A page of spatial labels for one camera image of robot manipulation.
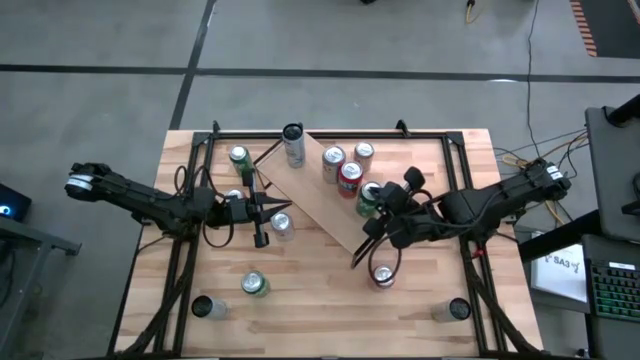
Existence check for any black box blue light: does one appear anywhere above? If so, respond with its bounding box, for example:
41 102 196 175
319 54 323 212
0 182 32 224

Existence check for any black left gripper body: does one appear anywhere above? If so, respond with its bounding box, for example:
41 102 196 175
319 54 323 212
218 168 270 250

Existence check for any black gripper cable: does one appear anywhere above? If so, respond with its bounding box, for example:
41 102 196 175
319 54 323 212
368 232 403 285
172 163 235 250

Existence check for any yellow floor cable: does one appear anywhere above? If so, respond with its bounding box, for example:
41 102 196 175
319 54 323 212
499 132 591 226

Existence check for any black backlit keyboard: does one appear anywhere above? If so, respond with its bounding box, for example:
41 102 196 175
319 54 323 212
588 259 640 324

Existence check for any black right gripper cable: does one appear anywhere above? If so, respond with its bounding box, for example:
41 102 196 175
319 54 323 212
368 232 403 285

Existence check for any black cable bundle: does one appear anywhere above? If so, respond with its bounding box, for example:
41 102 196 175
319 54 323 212
117 234 201 359
457 239 546 359

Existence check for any thin black floor cable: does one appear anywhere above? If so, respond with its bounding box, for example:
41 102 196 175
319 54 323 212
524 0 544 161

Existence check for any black metal table frame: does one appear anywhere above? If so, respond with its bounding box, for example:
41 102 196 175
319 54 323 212
154 119 506 357

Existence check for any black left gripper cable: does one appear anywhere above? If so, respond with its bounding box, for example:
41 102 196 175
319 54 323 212
172 163 235 250

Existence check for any green Sprite can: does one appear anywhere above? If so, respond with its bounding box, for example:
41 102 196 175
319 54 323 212
354 180 384 220
228 144 256 179
240 271 272 299

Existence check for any tall can black lid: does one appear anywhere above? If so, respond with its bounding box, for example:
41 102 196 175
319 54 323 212
432 297 473 323
191 294 229 322

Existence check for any orange striped floor mat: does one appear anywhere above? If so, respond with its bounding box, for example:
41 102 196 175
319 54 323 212
569 0 640 59

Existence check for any black desk support bar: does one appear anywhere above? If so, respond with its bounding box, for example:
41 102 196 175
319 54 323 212
517 208 601 264

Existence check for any silver Diet Coke can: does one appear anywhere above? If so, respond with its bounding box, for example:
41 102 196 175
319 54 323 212
321 145 347 186
352 141 376 174
270 211 295 241

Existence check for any white paper sign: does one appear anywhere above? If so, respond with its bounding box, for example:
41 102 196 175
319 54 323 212
529 242 589 304

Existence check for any grey side desk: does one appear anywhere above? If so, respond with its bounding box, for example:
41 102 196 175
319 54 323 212
583 105 640 242

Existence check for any white blue Celsius can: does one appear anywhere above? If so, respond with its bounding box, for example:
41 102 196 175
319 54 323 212
281 122 307 170

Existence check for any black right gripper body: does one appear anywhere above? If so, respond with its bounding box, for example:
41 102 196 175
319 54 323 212
362 166 437 250

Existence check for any grey metal stand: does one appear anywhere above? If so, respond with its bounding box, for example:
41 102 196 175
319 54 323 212
0 214 84 360

